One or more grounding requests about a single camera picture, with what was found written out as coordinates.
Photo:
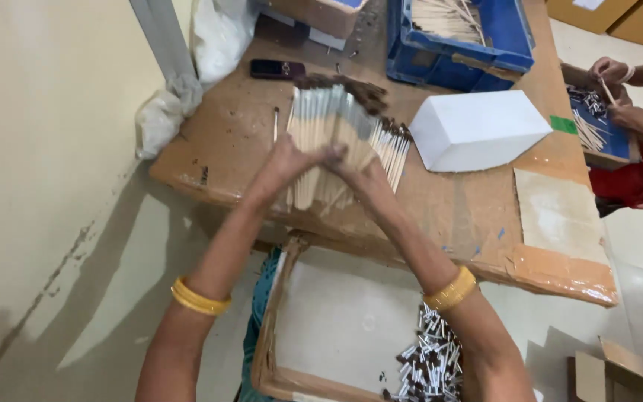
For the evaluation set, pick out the pile of silver tubes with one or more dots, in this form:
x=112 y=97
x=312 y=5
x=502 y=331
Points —
x=430 y=363

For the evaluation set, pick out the gold bangles on wrist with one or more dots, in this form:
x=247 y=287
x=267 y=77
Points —
x=451 y=290
x=198 y=300

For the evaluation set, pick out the dark maroon mobile phone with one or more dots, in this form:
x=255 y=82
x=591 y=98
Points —
x=277 y=69

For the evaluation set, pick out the grey metal post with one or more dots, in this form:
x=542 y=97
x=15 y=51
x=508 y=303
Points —
x=159 y=36

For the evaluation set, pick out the cardboard box with blue label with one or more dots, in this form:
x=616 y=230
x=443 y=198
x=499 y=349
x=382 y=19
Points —
x=316 y=14

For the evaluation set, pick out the bundle of brown-tipped wooden sticks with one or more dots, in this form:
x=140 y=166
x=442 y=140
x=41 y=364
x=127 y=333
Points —
x=327 y=114

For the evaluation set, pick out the white cardboard box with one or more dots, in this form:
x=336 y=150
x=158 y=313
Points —
x=475 y=131

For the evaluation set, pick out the green tape patch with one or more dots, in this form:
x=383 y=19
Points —
x=564 y=124

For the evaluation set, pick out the heap of sticks in crate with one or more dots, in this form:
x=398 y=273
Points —
x=444 y=19

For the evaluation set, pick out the white plastic bag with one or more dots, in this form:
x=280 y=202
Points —
x=221 y=39

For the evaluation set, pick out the small heap of silver tubes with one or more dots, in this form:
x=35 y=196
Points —
x=590 y=102

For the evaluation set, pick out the person's right hand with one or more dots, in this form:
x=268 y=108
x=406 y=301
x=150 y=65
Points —
x=369 y=176

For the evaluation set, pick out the person's left hand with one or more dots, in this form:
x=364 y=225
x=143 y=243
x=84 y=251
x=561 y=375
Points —
x=291 y=165

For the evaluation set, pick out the blue plastic crate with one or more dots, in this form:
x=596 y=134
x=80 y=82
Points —
x=500 y=39

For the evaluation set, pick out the crumpled clear plastic bag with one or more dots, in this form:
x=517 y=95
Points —
x=159 y=117

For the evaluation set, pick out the cardboard tray with blue lining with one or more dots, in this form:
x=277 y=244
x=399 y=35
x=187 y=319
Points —
x=614 y=139

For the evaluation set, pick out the open brown cardboard box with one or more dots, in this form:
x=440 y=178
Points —
x=617 y=374

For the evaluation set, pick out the gold bangles on right wrist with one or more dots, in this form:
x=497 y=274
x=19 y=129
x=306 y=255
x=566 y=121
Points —
x=451 y=290

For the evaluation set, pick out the person's left fingers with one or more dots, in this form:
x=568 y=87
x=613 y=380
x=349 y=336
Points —
x=330 y=154

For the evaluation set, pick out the gold bangles on left wrist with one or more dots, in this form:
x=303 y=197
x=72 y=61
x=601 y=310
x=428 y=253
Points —
x=198 y=300

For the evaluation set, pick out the person's teal clothing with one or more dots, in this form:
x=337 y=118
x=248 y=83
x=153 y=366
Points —
x=254 y=324

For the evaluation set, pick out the single thin wooden stick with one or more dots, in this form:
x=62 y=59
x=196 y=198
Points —
x=275 y=124

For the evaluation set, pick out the person's right fingers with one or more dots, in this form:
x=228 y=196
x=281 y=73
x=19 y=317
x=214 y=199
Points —
x=339 y=166

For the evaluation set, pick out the small heap of wooden sticks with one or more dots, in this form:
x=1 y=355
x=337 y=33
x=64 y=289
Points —
x=588 y=133

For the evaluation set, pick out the cardboard tray with white lining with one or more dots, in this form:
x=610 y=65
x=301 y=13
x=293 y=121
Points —
x=338 y=329

